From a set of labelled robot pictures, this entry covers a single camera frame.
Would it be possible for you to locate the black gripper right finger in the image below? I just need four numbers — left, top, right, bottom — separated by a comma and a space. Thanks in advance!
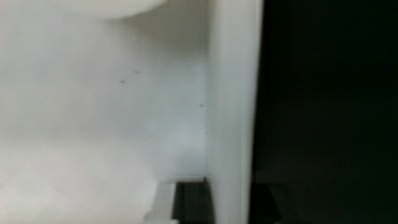
250, 183, 309, 224

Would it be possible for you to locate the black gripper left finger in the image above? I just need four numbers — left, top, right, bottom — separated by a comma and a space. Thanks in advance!
147, 178, 217, 224

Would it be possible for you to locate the white square tabletop part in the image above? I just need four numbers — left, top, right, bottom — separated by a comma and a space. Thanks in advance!
0, 0, 263, 224

